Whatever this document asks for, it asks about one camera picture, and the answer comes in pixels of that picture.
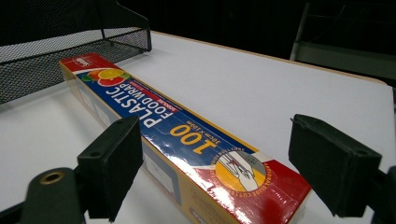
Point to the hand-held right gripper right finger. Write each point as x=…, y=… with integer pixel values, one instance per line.
x=330, y=161

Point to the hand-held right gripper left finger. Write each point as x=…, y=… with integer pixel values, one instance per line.
x=107, y=168

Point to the long blue food wrap box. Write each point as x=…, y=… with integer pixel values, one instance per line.
x=174, y=137

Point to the grey metal stand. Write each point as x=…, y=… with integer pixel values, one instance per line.
x=339, y=53

